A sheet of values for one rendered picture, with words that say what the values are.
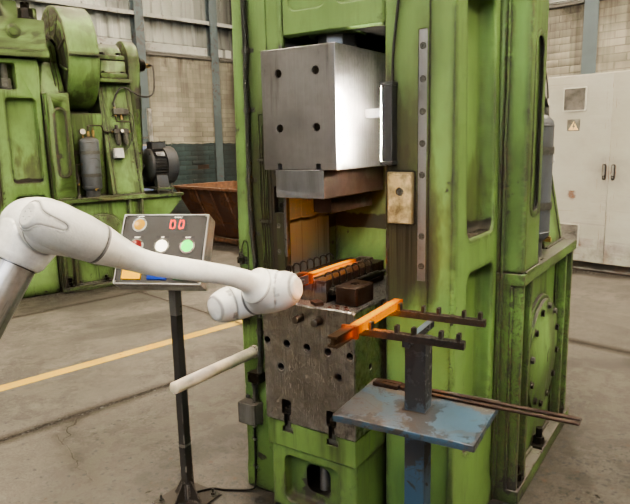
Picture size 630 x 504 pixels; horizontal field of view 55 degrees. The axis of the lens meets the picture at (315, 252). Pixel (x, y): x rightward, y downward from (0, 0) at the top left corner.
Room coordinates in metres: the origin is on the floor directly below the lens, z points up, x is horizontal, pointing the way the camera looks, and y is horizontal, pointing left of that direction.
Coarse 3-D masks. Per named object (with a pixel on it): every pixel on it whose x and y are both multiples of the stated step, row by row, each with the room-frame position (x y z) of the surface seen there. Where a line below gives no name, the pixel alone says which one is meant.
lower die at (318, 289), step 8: (360, 256) 2.41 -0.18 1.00; (328, 264) 2.31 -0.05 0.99; (360, 264) 2.28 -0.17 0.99; (368, 264) 2.28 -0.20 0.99; (376, 264) 2.31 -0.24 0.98; (336, 272) 2.15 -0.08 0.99; (344, 272) 2.15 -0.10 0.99; (360, 272) 2.21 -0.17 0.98; (368, 272) 2.26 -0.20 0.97; (320, 280) 2.03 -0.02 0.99; (328, 280) 2.03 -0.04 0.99; (336, 280) 2.07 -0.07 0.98; (344, 280) 2.12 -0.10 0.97; (376, 280) 2.31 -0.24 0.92; (304, 288) 2.07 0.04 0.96; (312, 288) 2.05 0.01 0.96; (320, 288) 2.03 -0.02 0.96; (328, 288) 2.03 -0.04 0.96; (304, 296) 2.07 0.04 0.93; (312, 296) 2.05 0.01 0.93; (320, 296) 2.03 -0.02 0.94; (328, 296) 2.03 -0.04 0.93
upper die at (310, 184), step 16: (288, 176) 2.10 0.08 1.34; (304, 176) 2.06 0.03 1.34; (320, 176) 2.02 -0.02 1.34; (336, 176) 2.08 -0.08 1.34; (352, 176) 2.17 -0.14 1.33; (368, 176) 2.27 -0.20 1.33; (288, 192) 2.10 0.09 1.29; (304, 192) 2.06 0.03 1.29; (320, 192) 2.02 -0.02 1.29; (336, 192) 2.08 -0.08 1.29; (352, 192) 2.17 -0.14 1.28
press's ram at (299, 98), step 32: (288, 64) 2.09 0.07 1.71; (320, 64) 2.02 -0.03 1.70; (352, 64) 2.08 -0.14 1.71; (384, 64) 2.26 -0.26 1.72; (288, 96) 2.09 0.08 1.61; (320, 96) 2.02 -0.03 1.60; (352, 96) 2.08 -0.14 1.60; (288, 128) 2.09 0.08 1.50; (320, 128) 2.02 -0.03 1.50; (352, 128) 2.07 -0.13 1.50; (288, 160) 2.10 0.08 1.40; (320, 160) 2.02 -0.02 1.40; (352, 160) 2.07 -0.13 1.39
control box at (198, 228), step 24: (144, 216) 2.31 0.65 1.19; (168, 216) 2.30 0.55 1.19; (192, 216) 2.28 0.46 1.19; (144, 240) 2.26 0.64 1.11; (168, 240) 2.25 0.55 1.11; (192, 240) 2.23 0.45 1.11; (120, 288) 2.24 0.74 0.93; (144, 288) 2.22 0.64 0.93; (168, 288) 2.20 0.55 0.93; (192, 288) 2.18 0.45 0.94
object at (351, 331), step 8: (384, 304) 1.75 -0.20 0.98; (392, 304) 1.75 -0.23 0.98; (376, 312) 1.66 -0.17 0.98; (384, 312) 1.69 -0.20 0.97; (392, 312) 1.74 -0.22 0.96; (360, 320) 1.59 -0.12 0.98; (368, 320) 1.59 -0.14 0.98; (376, 320) 1.64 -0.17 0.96; (344, 328) 1.51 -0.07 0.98; (352, 328) 1.51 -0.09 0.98; (360, 328) 1.55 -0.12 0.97; (328, 336) 1.45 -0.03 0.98; (336, 336) 1.45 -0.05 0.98; (344, 336) 1.49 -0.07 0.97; (352, 336) 1.51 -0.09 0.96; (328, 344) 1.46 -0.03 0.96; (336, 344) 1.45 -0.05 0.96
